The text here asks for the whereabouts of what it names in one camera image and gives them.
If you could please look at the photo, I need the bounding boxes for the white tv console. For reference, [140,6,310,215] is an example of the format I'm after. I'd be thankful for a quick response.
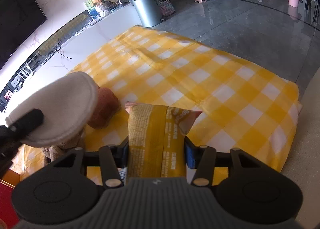
[1,4,141,118]

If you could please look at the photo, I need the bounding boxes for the brown plush toy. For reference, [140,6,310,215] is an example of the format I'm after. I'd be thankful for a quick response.
[41,128,85,165]

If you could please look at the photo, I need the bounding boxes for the grey metal trash bin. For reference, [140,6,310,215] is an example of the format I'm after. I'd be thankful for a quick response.
[130,0,162,27]

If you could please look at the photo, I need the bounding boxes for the yellow snack packet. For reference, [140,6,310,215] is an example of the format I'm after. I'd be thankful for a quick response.
[125,102,202,182]

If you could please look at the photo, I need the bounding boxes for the white wifi router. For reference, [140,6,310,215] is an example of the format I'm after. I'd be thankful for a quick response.
[17,62,34,80]

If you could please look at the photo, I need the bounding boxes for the black wall television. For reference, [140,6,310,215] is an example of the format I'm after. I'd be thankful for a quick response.
[0,0,47,67]

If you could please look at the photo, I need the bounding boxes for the teddy bear in pot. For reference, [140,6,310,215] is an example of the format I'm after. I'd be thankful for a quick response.
[91,0,111,18]

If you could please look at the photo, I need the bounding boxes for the yellow checkered tablecloth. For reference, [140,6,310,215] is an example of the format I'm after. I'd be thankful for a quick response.
[10,25,300,187]

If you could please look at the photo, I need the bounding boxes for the red box lid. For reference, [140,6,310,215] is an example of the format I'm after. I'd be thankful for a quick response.
[0,183,19,228]

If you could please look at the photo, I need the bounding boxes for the woven basket bag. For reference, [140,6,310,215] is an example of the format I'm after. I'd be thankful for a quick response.
[156,0,176,17]

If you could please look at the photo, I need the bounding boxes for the black power cable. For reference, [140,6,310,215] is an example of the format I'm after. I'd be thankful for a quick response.
[36,42,73,66]

